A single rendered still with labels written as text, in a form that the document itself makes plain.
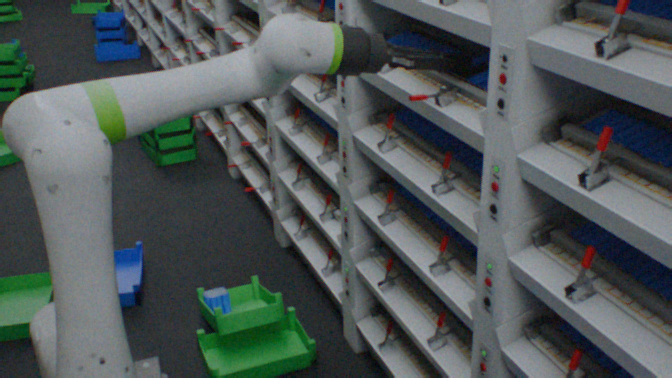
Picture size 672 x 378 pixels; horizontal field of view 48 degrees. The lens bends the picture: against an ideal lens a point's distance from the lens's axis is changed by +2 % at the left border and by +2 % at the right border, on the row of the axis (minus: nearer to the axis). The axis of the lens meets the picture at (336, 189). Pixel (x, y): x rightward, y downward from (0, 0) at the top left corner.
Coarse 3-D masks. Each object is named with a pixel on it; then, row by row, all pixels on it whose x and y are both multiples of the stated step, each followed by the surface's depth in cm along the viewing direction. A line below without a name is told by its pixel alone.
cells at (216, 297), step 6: (216, 288) 241; (222, 288) 242; (204, 294) 237; (210, 294) 236; (216, 294) 235; (222, 294) 234; (228, 294) 236; (204, 300) 237; (210, 300) 233; (216, 300) 233; (222, 300) 234; (228, 300) 236; (210, 306) 233; (216, 306) 233; (222, 306) 234; (228, 306) 235; (222, 312) 234; (228, 312) 235
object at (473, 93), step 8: (424, 72) 159; (432, 72) 155; (432, 80) 155; (440, 80) 153; (448, 80) 150; (456, 80) 148; (464, 88) 144; (472, 88) 143; (464, 96) 145; (472, 96) 142; (480, 96) 140
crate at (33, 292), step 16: (0, 288) 254; (16, 288) 257; (32, 288) 258; (48, 288) 257; (0, 304) 249; (16, 304) 249; (32, 304) 249; (0, 320) 241; (16, 320) 241; (0, 336) 230; (16, 336) 231
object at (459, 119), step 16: (400, 16) 184; (368, 32) 182; (384, 32) 182; (400, 32) 185; (368, 80) 178; (384, 80) 167; (400, 80) 163; (416, 80) 160; (400, 96) 162; (416, 112) 158; (432, 112) 149; (448, 112) 144; (464, 112) 142; (480, 112) 129; (448, 128) 145; (464, 128) 138; (480, 128) 135; (480, 144) 135
